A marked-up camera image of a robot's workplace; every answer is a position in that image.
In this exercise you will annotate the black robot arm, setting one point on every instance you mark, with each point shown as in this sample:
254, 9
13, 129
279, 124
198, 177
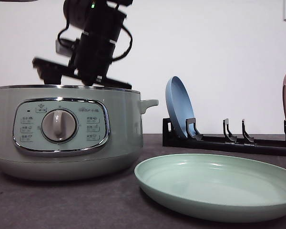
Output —
101, 22

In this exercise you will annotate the black plate rack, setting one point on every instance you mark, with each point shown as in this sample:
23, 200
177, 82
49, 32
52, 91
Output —
229, 143

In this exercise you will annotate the green plate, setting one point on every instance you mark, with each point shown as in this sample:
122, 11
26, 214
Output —
213, 188

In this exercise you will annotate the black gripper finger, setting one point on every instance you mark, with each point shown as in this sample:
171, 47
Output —
49, 72

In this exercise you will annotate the grey table mat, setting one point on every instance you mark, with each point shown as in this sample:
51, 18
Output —
116, 202

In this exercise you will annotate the blue plate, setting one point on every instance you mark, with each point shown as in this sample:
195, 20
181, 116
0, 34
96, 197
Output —
179, 104

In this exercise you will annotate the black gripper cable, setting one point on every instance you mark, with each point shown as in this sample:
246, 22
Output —
115, 57

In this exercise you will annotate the pale green electric steamer pot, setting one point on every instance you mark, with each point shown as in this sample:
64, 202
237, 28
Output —
70, 132

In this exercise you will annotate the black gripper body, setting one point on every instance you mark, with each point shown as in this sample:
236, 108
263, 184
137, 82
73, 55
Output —
90, 61

